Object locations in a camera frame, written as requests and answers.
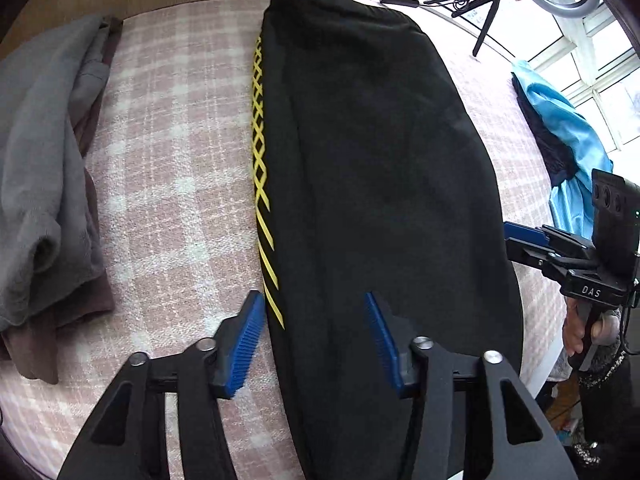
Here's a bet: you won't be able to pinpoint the black pants with yellow stripes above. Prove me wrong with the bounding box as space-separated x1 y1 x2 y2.
248 0 524 480

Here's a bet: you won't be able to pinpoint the black tripod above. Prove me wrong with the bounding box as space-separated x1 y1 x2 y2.
380 0 510 58

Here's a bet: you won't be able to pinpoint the pink plaid bed sheet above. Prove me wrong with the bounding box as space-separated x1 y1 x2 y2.
0 0 571 480

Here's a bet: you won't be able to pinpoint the white framed window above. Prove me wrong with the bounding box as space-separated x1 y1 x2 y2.
359 0 640 153

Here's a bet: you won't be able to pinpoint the grey cloth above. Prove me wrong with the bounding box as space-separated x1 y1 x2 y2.
0 14 110 333

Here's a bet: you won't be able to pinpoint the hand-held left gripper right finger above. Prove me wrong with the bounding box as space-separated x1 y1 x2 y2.
363 292 581 480

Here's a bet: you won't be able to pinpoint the person's right forearm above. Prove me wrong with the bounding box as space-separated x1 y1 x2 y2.
575 305 640 480

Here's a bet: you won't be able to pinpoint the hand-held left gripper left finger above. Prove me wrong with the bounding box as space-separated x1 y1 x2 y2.
57 290 266 480

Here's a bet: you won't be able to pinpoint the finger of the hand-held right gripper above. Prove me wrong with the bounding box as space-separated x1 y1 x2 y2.
503 221 596 261
505 238 568 277

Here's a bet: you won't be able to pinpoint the person's right hand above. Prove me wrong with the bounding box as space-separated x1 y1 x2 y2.
562 299 621 361

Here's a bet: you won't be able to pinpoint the light blue cloth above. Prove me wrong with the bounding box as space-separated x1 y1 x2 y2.
512 59 616 235

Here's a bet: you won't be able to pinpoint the grey garment pile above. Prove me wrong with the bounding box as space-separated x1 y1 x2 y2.
0 16 124 386

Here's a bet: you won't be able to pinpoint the dark navy cloth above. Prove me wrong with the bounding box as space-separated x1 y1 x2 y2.
512 76 577 187

